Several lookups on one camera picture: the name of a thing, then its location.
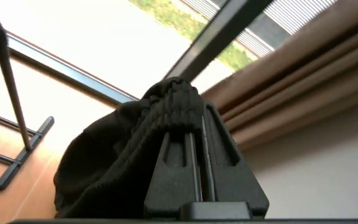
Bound black shorts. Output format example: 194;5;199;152
53;77;204;218

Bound window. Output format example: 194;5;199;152
0;0;338;106

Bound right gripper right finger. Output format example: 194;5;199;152
202;101;270;218

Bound black clothes rack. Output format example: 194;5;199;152
0;0;55;191

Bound brown curtain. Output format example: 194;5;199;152
200;0;358;152

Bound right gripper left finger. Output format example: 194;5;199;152
144;132;203;218

